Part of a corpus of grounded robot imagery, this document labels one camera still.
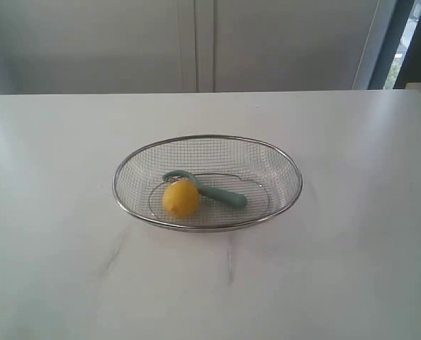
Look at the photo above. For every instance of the teal vegetable peeler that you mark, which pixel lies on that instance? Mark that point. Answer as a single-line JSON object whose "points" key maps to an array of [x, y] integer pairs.
{"points": [[230, 198]]}

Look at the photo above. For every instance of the yellow lemon with sticker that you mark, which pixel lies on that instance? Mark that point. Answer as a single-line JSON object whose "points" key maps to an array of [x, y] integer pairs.
{"points": [[181, 199]]}

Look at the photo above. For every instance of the oval wire mesh basket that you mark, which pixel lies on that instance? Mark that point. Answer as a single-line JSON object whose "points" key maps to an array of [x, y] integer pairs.
{"points": [[268, 177]]}

